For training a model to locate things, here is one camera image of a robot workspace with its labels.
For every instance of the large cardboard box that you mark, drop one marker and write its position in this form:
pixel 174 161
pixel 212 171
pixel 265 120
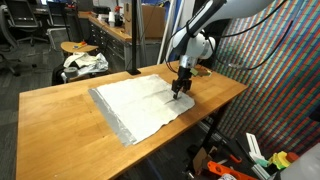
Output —
pixel 151 21

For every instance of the white crumpled cloth pile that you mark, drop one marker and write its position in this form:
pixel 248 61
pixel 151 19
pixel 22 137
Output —
pixel 88 63

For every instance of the black mesh office chair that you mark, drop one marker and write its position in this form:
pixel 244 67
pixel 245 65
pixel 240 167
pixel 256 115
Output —
pixel 21 15

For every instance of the white rounded robot base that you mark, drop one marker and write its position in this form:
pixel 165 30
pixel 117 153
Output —
pixel 303 163

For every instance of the brown cardboard piece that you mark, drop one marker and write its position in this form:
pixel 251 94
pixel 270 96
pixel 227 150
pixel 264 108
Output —
pixel 201 160

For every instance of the white plastic bracket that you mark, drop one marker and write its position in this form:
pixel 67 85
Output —
pixel 253 145

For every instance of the small red yellow tool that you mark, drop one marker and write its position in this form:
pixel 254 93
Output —
pixel 80 45

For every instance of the silver aluminium rail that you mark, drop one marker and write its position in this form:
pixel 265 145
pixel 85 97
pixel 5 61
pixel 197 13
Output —
pixel 260 171

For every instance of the orange spirit level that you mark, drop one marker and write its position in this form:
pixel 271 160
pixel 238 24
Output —
pixel 220 168

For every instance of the wooden green camera mount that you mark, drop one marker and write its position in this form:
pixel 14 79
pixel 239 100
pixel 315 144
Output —
pixel 200 71

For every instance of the yellow green plastic part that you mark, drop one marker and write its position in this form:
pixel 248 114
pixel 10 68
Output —
pixel 280 160

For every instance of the white frayed cotton towel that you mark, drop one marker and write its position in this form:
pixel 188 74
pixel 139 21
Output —
pixel 140 103

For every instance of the black camera stand pole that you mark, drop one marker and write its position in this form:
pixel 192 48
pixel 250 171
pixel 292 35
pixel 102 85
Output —
pixel 134 33

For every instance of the red round cap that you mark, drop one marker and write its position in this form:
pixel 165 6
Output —
pixel 292 156

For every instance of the orange black bar clamp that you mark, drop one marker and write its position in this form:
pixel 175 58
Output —
pixel 236 158

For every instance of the grey drawer workbench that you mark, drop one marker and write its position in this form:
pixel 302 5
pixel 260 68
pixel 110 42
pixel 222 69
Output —
pixel 113 46

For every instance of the white leaning pole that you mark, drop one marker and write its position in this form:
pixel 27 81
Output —
pixel 167 26

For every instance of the white cup stack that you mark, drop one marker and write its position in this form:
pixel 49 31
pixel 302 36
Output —
pixel 111 20

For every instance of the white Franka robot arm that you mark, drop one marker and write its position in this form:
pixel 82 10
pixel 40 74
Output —
pixel 196 46

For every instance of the round wooden side table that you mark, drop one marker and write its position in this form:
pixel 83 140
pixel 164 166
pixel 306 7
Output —
pixel 76 48

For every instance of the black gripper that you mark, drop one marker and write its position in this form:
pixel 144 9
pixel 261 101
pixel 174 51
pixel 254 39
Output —
pixel 185 75

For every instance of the red black bottle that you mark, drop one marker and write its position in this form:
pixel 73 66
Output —
pixel 118 16

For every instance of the black low chair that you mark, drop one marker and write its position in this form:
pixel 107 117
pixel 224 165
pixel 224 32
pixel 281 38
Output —
pixel 56 75

